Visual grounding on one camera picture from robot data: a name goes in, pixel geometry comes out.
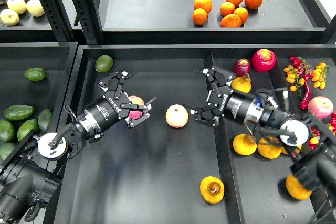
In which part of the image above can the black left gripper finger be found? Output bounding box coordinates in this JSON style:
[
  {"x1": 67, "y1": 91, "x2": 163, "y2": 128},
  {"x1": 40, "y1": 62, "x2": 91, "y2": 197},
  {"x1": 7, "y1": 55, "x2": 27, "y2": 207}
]
[
  {"x1": 98, "y1": 70, "x2": 137, "y2": 100},
  {"x1": 121, "y1": 97, "x2": 156, "y2": 128}
]

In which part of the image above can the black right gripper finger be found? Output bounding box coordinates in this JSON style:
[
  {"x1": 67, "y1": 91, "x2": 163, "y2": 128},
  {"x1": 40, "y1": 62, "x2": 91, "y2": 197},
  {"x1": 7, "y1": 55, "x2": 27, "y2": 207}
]
[
  {"x1": 193, "y1": 66, "x2": 236, "y2": 97},
  {"x1": 183, "y1": 103, "x2": 219, "y2": 127}
]

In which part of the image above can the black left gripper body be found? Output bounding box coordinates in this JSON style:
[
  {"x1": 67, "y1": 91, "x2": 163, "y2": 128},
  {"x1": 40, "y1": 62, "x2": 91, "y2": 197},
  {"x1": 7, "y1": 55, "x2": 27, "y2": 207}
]
[{"x1": 84, "y1": 90, "x2": 131, "y2": 132}]

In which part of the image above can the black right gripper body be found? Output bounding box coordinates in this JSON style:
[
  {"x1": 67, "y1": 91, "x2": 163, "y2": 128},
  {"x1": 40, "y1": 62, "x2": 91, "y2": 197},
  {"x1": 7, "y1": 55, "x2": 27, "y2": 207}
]
[{"x1": 206, "y1": 86, "x2": 264, "y2": 124}]

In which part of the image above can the green avocado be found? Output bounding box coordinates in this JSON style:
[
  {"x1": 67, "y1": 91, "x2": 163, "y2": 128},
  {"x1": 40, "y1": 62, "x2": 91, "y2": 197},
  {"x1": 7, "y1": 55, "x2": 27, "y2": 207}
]
[{"x1": 0, "y1": 143, "x2": 16, "y2": 162}]

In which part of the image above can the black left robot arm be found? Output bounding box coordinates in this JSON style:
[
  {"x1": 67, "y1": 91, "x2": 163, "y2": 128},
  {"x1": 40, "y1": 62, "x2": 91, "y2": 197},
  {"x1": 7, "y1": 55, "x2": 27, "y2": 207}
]
[{"x1": 1, "y1": 70, "x2": 151, "y2": 223}]

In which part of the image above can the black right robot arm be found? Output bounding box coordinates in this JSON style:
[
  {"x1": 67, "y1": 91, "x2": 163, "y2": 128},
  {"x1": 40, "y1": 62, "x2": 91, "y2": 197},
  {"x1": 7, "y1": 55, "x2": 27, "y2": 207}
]
[{"x1": 187, "y1": 66, "x2": 335, "y2": 223}]

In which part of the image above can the green avocado tray corner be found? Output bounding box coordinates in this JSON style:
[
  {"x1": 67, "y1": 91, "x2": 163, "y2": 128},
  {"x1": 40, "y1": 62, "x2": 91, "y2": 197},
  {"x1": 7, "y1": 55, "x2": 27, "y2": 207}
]
[{"x1": 95, "y1": 55, "x2": 114, "y2": 73}]

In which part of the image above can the green avocado left tray right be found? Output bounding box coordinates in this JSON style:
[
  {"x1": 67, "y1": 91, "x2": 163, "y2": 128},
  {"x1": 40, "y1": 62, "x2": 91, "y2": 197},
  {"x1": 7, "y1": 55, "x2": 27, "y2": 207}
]
[{"x1": 37, "y1": 109, "x2": 52, "y2": 132}]

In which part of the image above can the yellow pear brown top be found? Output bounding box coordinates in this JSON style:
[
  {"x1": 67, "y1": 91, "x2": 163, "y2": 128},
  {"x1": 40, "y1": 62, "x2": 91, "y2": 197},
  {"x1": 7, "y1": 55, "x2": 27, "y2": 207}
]
[{"x1": 281, "y1": 145, "x2": 302, "y2": 155}]

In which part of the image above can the green avocado left tray middle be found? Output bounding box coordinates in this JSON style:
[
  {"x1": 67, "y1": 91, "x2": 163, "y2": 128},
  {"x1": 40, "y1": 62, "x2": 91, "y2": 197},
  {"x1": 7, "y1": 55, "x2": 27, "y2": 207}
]
[{"x1": 17, "y1": 119, "x2": 39, "y2": 141}]

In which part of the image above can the green avocado left tray top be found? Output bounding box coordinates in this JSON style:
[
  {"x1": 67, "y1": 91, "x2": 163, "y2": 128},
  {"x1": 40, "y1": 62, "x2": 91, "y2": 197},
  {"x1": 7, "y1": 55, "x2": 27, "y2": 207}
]
[{"x1": 24, "y1": 67, "x2": 47, "y2": 81}]

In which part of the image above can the dark green avocado left tray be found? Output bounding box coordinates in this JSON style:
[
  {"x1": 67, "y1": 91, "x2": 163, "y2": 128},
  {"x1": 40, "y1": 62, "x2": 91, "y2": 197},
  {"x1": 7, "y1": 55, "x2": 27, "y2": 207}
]
[{"x1": 4, "y1": 104, "x2": 35, "y2": 121}]

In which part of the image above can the dark avocado left edge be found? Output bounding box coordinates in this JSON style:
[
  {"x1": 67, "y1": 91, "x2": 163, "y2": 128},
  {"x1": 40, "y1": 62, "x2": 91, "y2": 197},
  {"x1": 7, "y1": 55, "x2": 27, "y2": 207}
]
[{"x1": 0, "y1": 119, "x2": 16, "y2": 143}]

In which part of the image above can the yellow pear right tray bottom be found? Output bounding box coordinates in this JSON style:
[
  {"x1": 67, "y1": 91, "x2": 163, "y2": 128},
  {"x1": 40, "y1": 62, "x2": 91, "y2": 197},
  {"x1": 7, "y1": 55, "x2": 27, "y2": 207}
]
[{"x1": 285, "y1": 174, "x2": 312, "y2": 200}]

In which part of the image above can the pale yellow pear right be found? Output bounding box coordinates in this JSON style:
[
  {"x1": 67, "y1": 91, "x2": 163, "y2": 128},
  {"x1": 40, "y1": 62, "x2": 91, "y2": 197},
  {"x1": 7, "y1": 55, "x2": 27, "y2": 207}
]
[{"x1": 26, "y1": 0, "x2": 45, "y2": 17}]

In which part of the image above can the pale yellow pear front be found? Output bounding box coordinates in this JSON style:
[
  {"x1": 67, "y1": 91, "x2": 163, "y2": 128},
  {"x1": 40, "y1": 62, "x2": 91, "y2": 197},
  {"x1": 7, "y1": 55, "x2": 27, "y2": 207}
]
[{"x1": 1, "y1": 9, "x2": 19, "y2": 26}]

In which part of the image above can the pink red apple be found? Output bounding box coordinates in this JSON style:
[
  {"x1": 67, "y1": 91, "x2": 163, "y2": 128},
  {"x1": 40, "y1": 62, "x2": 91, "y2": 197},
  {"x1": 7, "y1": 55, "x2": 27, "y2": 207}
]
[{"x1": 129, "y1": 95, "x2": 145, "y2": 119}]

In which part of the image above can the pale yellow pink apple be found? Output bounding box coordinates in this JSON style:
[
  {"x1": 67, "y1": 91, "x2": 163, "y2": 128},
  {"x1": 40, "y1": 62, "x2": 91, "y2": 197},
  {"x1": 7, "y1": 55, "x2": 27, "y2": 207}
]
[{"x1": 165, "y1": 104, "x2": 188, "y2": 129}]

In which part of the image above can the dark red small apple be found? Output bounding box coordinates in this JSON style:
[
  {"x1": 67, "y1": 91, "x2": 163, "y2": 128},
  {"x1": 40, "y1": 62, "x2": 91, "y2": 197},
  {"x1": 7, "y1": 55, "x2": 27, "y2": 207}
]
[{"x1": 232, "y1": 58, "x2": 251, "y2": 77}]

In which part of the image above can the red apple right tray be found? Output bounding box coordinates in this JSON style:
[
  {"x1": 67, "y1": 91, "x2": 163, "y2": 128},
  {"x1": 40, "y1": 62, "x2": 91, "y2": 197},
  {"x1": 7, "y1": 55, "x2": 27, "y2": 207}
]
[{"x1": 251, "y1": 49, "x2": 277, "y2": 72}]

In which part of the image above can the orange front bottom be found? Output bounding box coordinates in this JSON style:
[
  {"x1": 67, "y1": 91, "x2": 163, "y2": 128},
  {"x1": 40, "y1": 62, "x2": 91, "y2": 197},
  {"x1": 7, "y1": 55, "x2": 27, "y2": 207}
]
[{"x1": 220, "y1": 14, "x2": 242, "y2": 28}]

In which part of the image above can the orange lower left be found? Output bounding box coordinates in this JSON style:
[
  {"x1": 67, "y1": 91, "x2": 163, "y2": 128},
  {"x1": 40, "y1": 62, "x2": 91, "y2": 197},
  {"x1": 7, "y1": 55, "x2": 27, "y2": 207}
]
[{"x1": 192, "y1": 8, "x2": 208, "y2": 26}]

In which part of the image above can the black centre tray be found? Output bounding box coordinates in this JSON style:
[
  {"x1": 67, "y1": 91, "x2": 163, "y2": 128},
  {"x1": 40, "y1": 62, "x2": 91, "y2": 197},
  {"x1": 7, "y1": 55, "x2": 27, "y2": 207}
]
[{"x1": 54, "y1": 45, "x2": 326, "y2": 223}]

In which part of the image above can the black tray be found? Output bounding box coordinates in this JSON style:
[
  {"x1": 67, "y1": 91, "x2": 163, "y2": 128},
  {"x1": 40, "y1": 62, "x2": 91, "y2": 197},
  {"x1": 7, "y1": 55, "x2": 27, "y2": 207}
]
[
  {"x1": 54, "y1": 45, "x2": 326, "y2": 223},
  {"x1": 1, "y1": 42, "x2": 77, "y2": 133}
]

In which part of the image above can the black left tray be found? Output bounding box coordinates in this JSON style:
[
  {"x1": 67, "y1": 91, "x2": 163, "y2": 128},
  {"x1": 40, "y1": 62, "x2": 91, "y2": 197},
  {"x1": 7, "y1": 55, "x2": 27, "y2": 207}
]
[{"x1": 1, "y1": 42, "x2": 77, "y2": 133}]

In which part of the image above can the orange centre small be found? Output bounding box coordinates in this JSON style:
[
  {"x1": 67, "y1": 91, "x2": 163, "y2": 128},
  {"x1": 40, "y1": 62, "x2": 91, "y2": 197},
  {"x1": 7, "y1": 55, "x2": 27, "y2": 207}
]
[{"x1": 220, "y1": 2, "x2": 236, "y2": 17}]

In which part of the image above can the orange middle right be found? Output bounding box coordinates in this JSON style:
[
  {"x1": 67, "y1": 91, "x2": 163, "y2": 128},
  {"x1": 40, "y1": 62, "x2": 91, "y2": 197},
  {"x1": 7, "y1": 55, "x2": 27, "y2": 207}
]
[{"x1": 234, "y1": 7, "x2": 249, "y2": 24}]

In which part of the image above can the red chili pepper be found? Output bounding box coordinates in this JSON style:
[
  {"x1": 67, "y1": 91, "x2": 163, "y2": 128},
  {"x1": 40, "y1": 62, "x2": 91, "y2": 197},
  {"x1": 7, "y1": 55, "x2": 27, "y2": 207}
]
[{"x1": 299, "y1": 82, "x2": 312, "y2": 110}]

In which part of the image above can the orange top left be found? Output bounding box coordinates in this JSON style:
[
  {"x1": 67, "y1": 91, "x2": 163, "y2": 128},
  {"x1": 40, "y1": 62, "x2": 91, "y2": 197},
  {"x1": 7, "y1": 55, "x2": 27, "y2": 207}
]
[{"x1": 193, "y1": 0, "x2": 213, "y2": 14}]

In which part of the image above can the upper cherry tomato bunch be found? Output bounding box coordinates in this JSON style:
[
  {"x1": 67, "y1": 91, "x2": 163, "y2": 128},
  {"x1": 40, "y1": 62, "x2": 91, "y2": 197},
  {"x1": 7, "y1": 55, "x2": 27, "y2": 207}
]
[{"x1": 283, "y1": 56, "x2": 330, "y2": 98}]

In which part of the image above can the cherry tomato bunch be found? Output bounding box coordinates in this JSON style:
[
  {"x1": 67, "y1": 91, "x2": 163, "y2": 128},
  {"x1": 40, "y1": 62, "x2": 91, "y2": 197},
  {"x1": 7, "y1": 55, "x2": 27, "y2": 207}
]
[
  {"x1": 302, "y1": 112, "x2": 335, "y2": 150},
  {"x1": 283, "y1": 56, "x2": 330, "y2": 98}
]

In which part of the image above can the lower cherry tomato bunch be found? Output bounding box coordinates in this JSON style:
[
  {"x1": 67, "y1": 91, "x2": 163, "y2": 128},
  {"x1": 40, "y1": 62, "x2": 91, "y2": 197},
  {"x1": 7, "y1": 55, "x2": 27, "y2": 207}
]
[{"x1": 302, "y1": 112, "x2": 335, "y2": 150}]

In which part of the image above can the pink apple far right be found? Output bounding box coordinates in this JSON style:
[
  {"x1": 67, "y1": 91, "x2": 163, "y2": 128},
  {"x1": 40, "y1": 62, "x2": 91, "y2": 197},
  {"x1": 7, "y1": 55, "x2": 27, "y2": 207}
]
[{"x1": 308, "y1": 96, "x2": 334, "y2": 119}]

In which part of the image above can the black shelf frame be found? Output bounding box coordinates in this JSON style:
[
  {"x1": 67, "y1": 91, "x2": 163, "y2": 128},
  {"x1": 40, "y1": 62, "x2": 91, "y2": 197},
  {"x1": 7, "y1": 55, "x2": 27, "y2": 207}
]
[{"x1": 1, "y1": 0, "x2": 335, "y2": 44}]

